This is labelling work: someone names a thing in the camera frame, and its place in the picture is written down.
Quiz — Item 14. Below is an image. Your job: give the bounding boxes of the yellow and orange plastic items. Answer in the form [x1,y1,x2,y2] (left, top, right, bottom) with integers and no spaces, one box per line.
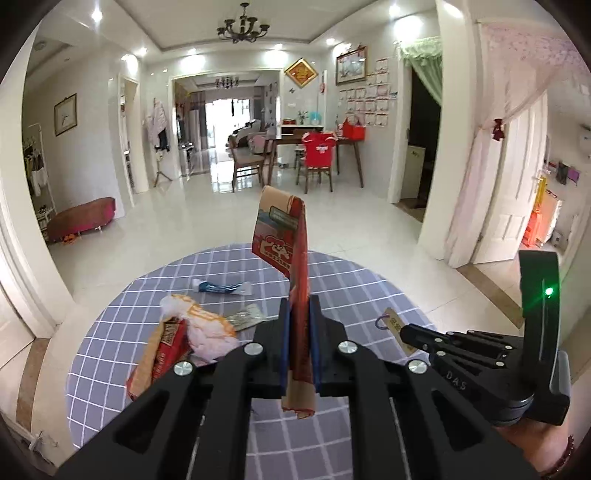
[525,184,565,251]

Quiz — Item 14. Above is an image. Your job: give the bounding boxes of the dark wooden dining table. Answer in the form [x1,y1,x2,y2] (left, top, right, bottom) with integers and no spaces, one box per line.
[267,131,366,188]

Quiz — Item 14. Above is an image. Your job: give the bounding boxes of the white panel door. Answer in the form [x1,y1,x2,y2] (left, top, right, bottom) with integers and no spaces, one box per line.
[473,97,548,265]

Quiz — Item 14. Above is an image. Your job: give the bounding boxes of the white and orange plastic bag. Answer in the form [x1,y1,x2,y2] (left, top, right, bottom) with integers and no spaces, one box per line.
[159,293,242,366]

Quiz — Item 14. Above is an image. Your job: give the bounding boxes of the red gold diamond wall decoration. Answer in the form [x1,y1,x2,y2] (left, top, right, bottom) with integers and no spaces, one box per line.
[283,58,318,90]

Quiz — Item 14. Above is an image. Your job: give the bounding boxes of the wooden dining chair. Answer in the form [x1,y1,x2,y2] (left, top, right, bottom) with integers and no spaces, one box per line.
[230,137,274,193]

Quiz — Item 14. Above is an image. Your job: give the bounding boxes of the light sofa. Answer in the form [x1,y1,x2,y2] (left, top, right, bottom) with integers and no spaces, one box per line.
[228,119,269,154]

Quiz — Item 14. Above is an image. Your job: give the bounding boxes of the person's right hand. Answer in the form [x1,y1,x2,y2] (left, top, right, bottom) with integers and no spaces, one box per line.
[492,422,573,478]

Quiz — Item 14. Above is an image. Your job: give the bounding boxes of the wooden chair with red shirt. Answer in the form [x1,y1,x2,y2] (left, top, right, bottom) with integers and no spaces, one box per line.
[295,131,338,194]

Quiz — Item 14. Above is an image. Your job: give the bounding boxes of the blue and white toothpaste tube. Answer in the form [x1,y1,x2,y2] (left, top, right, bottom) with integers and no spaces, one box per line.
[193,278,254,296]

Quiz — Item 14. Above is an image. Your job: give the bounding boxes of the framed wall picture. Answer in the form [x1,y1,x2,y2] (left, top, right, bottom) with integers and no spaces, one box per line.
[54,93,78,137]

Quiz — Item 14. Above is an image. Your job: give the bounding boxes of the silver foil wrapper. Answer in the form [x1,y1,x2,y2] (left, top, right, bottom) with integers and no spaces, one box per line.
[224,304,269,331]

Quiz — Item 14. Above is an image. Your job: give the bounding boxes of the brown paper tag with ring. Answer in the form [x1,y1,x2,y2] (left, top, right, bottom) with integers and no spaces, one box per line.
[375,307,416,357]

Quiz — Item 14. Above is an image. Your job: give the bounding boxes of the red upholstered bench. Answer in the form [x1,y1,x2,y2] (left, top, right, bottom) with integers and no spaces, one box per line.
[46,197,116,243]

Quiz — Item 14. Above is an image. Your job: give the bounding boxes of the large black chandelier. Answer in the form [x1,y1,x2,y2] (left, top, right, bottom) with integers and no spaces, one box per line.
[217,2,270,40]

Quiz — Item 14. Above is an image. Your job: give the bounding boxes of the grey checked tablecloth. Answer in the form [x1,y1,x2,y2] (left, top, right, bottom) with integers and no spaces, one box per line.
[65,244,527,480]

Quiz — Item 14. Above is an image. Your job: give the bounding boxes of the red and brown paper carton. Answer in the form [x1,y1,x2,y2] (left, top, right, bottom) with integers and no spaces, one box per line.
[252,185,320,422]

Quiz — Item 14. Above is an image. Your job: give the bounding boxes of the white coat rack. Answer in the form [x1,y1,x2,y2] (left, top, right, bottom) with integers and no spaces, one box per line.
[22,124,57,232]

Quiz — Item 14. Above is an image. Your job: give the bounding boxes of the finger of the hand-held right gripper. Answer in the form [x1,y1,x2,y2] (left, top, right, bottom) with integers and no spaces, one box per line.
[427,347,514,370]
[400,323,517,354]

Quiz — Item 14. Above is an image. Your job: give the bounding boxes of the tripod stand with white jacket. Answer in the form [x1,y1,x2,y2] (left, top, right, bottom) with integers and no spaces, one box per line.
[143,99,174,188]

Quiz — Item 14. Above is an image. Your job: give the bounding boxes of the group of wall certificates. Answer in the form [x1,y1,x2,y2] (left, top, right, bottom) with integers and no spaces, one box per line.
[339,58,400,128]

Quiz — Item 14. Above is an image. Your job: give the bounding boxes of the dark red bead bracelet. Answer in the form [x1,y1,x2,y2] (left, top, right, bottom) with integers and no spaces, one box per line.
[540,434,577,480]

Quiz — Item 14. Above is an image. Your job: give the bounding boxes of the red gift bag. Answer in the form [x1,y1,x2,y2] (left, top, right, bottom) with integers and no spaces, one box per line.
[341,115,367,142]

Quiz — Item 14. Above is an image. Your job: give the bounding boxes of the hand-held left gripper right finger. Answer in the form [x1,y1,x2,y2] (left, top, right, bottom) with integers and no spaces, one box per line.
[308,295,539,480]

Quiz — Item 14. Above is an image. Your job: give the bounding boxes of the red and brown paper bag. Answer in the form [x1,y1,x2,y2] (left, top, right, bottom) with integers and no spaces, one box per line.
[126,318,193,400]

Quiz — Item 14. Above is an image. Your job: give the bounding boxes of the large framed painting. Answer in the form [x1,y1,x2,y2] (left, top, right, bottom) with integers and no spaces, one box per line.
[335,45,369,86]

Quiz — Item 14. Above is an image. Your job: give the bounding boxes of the green door curtain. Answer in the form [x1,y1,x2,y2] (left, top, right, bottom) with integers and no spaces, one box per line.
[399,36,442,108]

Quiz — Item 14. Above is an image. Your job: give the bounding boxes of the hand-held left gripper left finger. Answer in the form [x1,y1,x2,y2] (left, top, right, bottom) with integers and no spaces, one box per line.
[55,298,291,480]

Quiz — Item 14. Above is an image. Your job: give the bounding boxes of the pink floral curtain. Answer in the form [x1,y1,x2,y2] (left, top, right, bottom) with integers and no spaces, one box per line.
[443,23,583,269]

